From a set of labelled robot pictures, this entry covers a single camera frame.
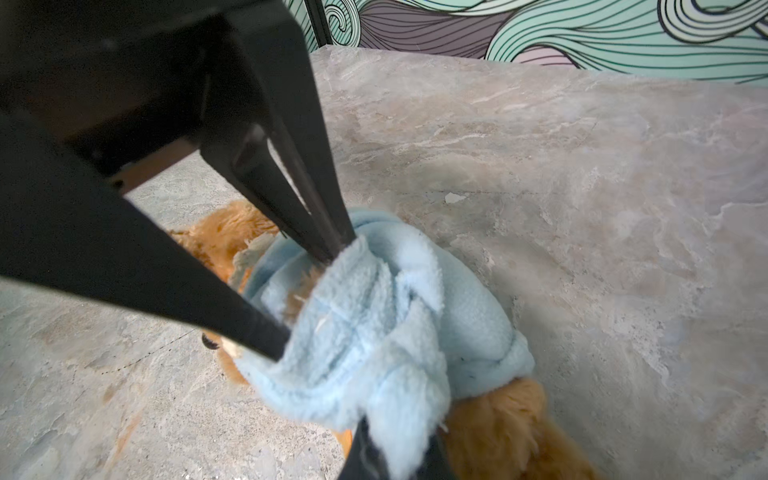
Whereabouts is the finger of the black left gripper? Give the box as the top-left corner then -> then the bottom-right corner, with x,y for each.
1,114 -> 289,360
201,1 -> 355,263

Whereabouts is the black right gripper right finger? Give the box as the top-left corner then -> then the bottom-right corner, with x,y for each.
413,433 -> 456,480

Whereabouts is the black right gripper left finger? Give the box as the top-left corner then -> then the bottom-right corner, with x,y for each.
337,418 -> 389,480

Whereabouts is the brown teddy bear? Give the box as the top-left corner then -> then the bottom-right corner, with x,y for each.
169,200 -> 601,479

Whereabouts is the light blue bear hoodie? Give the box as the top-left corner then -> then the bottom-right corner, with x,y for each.
223,208 -> 535,479

